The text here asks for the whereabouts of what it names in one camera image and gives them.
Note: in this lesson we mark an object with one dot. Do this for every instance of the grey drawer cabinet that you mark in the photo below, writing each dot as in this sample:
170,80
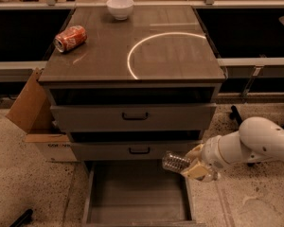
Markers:
159,55

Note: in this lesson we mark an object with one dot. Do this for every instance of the top grey drawer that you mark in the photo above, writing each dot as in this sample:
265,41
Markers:
164,117

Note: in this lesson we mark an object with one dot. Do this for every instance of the cardboard box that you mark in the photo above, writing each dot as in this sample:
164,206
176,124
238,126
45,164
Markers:
31,113

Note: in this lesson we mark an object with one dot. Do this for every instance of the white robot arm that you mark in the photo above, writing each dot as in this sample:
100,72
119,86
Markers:
257,140

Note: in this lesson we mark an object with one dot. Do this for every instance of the clear plastic water bottle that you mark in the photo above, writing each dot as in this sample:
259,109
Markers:
176,163

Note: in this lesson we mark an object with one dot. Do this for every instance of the middle grey drawer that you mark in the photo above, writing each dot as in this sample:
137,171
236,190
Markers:
120,150

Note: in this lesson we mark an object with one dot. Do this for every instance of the black middle drawer handle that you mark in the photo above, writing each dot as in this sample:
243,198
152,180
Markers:
139,151

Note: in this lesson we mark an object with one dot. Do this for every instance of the white ceramic bowl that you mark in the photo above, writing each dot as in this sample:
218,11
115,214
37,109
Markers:
120,9

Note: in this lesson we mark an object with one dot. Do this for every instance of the black leg lower left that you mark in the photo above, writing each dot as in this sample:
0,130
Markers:
25,218

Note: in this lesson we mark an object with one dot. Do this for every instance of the black top drawer handle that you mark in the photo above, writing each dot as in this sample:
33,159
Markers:
135,116

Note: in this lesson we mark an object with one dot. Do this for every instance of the black drawer handle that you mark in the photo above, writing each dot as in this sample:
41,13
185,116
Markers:
135,116
139,151

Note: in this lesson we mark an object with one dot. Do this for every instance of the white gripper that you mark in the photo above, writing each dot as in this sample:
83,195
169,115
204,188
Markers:
212,153

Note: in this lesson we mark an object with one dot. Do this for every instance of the bottom grey open drawer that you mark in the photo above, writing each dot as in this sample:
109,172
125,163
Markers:
136,194

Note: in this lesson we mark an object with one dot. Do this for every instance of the red soda can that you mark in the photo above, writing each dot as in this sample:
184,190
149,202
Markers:
70,38

